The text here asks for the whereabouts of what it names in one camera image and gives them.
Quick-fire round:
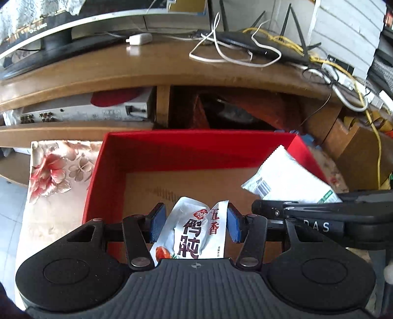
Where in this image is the yellow cable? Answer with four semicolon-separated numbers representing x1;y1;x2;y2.
242;27;384;187

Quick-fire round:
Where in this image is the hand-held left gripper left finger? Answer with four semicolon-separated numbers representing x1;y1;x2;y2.
68;203;168;271

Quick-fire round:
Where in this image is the flat screen television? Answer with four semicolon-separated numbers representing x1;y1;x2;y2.
0;0;172;81

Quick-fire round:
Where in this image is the white power adapter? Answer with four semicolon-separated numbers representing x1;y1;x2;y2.
126;33;153;46

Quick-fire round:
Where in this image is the red cardboard box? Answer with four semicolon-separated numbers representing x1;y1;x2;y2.
82;129;329;261

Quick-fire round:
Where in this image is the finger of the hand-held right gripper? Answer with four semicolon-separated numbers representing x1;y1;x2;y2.
252;199;346;219

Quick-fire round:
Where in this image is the brown cardboard box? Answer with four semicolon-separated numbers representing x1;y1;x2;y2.
325;113;393;191

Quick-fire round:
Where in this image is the black router with antennas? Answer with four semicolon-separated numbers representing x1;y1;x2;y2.
212;0;321;63

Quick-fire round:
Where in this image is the silver amplifier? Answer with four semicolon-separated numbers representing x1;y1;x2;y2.
20;90;155;125

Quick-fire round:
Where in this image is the thick white cable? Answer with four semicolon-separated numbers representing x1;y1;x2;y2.
332;83;369;112

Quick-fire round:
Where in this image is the white green snack packet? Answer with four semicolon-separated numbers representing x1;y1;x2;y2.
241;146;343;204

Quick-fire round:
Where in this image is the white power strip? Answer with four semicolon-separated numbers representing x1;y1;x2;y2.
322;61;393;108

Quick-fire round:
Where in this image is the black cable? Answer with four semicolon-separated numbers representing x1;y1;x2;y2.
301;63;338;126

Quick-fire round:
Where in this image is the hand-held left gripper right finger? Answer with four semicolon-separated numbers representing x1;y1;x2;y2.
226;205;309;272

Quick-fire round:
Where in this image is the wooden tv cabinet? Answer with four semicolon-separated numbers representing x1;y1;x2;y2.
0;31;393;185

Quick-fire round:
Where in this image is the black power adapter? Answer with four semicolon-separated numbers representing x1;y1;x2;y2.
327;55;353;76

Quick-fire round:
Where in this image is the white red print snack packet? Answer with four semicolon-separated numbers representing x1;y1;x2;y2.
150;196;231;267

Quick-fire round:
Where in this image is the floral cloth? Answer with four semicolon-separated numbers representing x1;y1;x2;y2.
17;139;349;277

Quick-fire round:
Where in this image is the red round object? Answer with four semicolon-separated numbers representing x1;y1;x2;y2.
90;89;151;108

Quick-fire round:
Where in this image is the black metal shelf rack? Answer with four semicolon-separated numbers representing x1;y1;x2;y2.
368;25;393;102

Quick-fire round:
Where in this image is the white plastic bag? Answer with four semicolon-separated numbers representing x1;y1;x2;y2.
1;110;22;126

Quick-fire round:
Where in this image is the brown cardboard sheet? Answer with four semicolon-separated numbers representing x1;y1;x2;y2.
169;0;206;14

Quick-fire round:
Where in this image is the thin white cable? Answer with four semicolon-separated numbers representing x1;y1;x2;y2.
189;12;282;68

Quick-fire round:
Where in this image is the stack of white boxes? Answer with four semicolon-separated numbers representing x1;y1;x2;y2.
307;0;387;80

